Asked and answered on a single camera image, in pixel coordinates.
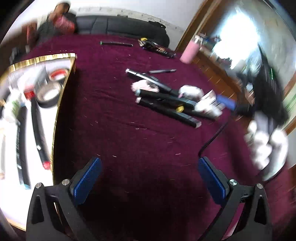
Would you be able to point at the maroon velvet table cloth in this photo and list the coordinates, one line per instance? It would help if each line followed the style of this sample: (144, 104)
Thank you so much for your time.
(149, 188)

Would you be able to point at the pink tumbler bottle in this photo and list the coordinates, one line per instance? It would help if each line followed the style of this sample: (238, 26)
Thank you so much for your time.
(191, 50)

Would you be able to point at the black leather sofa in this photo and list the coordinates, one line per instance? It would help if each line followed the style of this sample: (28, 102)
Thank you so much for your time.
(124, 27)

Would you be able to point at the black gold capped pen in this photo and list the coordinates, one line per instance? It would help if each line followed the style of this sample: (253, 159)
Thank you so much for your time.
(162, 87)

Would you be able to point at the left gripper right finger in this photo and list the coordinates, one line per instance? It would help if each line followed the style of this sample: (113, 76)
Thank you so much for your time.
(254, 222)

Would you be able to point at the black wrapper pile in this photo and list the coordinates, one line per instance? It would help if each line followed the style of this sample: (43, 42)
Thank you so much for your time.
(151, 46)

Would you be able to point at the wooden cabinet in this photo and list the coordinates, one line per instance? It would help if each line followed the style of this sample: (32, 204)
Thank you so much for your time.
(236, 34)

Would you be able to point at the round tin with red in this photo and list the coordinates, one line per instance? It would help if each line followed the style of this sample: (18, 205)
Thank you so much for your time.
(58, 75)

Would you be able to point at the long black pen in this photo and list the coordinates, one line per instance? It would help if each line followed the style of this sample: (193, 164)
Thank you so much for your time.
(169, 112)

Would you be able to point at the white gloved right hand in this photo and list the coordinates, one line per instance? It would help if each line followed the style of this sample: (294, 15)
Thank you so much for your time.
(268, 151)

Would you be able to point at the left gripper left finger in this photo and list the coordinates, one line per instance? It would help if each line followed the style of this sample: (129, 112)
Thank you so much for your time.
(53, 213)

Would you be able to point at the small grey pen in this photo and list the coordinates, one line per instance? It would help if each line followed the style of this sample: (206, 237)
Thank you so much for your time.
(162, 71)

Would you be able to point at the round silver tin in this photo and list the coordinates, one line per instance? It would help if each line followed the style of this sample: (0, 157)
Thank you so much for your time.
(48, 95)

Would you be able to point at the gold rimmed white tray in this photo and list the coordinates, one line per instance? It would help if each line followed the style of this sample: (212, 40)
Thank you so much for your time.
(21, 167)

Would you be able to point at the black pen in tray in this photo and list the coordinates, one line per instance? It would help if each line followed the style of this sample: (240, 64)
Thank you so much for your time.
(39, 135)

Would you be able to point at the pink fluffy brooch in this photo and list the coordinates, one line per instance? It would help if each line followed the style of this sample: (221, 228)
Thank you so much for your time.
(144, 85)

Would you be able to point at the seated man in black vest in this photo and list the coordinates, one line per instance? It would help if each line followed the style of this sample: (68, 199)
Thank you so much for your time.
(58, 22)

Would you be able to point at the black pen with green ends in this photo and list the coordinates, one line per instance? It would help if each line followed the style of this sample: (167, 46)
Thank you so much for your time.
(115, 44)

